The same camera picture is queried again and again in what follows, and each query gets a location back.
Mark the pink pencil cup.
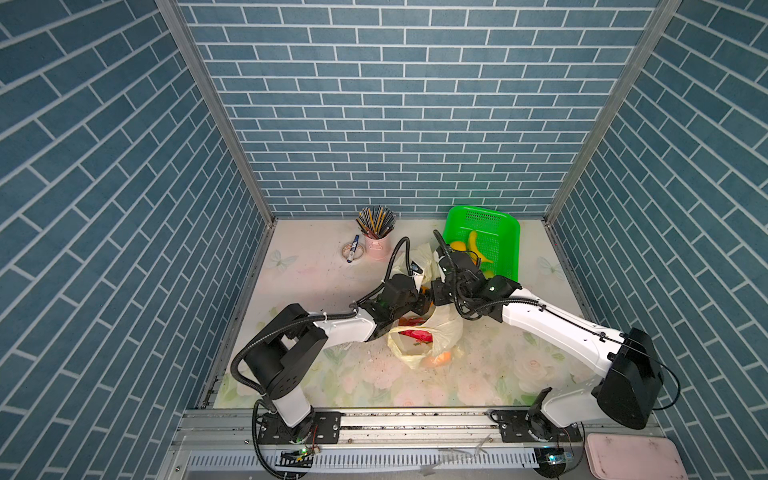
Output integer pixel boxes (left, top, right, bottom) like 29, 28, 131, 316
365, 236, 392, 262

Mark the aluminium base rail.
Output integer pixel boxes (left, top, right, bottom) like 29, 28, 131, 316
158, 407, 631, 479

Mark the yellow printed plastic bag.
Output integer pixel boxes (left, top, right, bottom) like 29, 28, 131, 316
385, 243, 464, 370

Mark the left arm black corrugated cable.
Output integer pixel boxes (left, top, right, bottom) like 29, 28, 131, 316
229, 236, 415, 480

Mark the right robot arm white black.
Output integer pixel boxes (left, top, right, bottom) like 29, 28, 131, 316
435, 247, 665, 430

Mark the green plastic basket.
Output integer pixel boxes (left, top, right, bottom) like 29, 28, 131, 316
443, 206, 521, 281

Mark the red dragon fruit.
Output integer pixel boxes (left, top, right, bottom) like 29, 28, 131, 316
398, 317, 433, 344

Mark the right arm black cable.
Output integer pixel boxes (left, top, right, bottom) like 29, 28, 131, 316
433, 229, 682, 412

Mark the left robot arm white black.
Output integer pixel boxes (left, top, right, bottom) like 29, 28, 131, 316
230, 274, 428, 428

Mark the bundle of coloured pencils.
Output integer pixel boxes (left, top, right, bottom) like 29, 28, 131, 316
356, 206, 396, 240

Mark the blue marker pen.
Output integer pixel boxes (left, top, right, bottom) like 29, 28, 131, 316
345, 235, 360, 263

